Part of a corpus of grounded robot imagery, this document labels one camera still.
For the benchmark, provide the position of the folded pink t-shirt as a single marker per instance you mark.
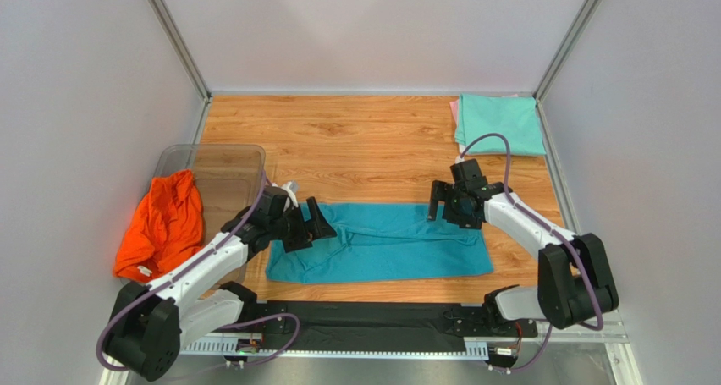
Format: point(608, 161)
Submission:
point(454, 114)

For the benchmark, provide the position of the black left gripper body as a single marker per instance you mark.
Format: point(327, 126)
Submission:
point(290, 228)

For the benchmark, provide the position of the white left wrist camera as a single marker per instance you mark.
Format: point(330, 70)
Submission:
point(291, 189)

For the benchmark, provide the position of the black table edge strip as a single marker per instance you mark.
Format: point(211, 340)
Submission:
point(382, 327)

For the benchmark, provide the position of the folded mint green t-shirt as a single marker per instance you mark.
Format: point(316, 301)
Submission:
point(514, 117)

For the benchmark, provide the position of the clear plastic bin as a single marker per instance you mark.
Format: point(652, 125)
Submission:
point(227, 176)

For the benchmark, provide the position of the teal blue t-shirt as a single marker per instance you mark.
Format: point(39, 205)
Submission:
point(382, 242)

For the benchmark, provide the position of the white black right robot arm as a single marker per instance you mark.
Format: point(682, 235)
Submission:
point(575, 284)

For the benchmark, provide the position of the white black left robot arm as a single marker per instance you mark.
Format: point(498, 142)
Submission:
point(152, 322)

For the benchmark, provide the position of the orange crumpled t-shirt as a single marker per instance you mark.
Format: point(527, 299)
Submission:
point(166, 229)

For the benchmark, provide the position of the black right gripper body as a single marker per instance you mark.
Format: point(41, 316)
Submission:
point(456, 205)

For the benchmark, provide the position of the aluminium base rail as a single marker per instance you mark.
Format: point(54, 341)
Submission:
point(573, 356)

